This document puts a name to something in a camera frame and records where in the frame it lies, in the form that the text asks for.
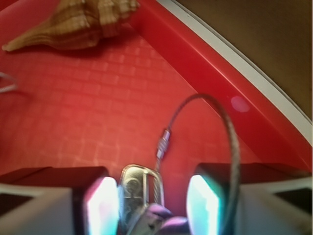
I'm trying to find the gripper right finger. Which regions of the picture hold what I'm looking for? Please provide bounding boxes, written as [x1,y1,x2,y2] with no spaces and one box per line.
[186,163,313,235]

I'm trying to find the tan conch seashell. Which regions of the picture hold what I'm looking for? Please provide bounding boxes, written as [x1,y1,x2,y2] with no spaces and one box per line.
[2,0,140,52]

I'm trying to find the red plastic tray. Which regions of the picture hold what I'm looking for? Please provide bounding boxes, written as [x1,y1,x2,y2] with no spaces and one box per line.
[0,0,313,194]

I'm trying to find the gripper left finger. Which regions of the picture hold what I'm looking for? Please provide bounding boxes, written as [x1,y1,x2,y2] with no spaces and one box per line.
[0,166,119,235]

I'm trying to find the silver keys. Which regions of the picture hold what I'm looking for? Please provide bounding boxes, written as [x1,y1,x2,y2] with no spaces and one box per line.
[118,94,241,235]

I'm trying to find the grey plush bunny toy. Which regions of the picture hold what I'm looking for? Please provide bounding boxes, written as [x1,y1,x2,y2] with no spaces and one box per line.
[0,72,18,94]

